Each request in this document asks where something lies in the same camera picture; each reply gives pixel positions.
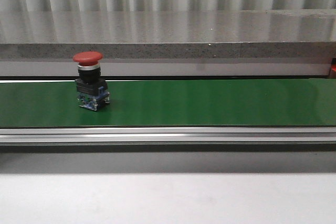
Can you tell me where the red object at right edge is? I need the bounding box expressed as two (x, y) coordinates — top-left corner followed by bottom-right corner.
(329, 58), (336, 79)

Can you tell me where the aluminium conveyor front rail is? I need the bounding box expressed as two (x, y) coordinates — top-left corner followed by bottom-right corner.
(1, 126), (335, 153)

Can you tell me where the red mushroom push button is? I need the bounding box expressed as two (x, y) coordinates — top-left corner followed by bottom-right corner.
(72, 51), (110, 111)

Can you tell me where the green conveyor belt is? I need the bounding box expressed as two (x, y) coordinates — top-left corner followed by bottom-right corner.
(1, 78), (335, 128)

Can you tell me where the grey stone countertop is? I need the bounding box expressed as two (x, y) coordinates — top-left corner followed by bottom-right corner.
(1, 9), (335, 78)

